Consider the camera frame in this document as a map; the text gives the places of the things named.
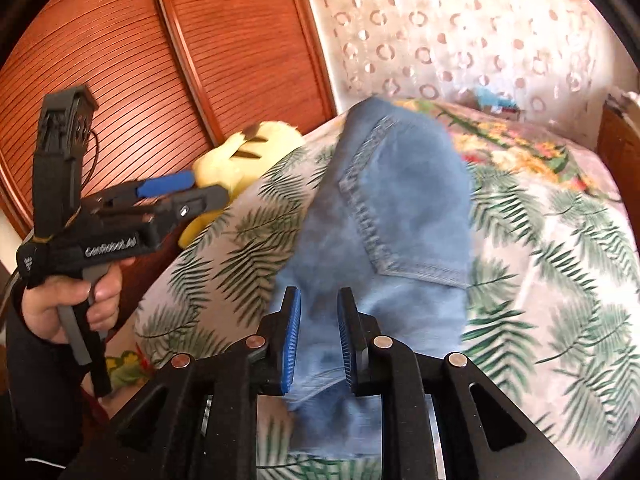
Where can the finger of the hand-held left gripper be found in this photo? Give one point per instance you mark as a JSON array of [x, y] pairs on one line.
[[200, 202], [165, 183]]

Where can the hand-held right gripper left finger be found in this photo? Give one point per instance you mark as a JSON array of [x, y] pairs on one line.
[[292, 340]]

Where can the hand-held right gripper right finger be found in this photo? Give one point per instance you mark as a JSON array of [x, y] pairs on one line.
[[345, 340]]

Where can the blue denim pants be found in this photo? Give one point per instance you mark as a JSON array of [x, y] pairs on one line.
[[400, 220]]

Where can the person's left forearm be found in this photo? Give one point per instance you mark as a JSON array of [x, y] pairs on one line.
[[35, 400]]

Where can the person's left hand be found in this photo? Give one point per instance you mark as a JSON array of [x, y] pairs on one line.
[[42, 312]]

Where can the yellow plush toy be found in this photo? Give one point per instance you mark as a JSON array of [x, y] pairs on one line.
[[250, 152]]

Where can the wooden wardrobe doors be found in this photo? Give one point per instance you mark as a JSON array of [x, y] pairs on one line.
[[225, 35]]

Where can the leaf print blanket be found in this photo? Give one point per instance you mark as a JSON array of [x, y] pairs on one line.
[[525, 285]]

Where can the floral print blanket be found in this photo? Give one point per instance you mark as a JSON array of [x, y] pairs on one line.
[[525, 150]]

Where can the blue item at headboard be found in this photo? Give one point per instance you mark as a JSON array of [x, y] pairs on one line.
[[495, 105]]

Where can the wooden cabinet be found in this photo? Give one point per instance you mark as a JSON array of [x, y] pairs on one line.
[[622, 145]]

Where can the circle pattern wall curtain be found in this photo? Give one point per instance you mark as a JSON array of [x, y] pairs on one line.
[[450, 20]]

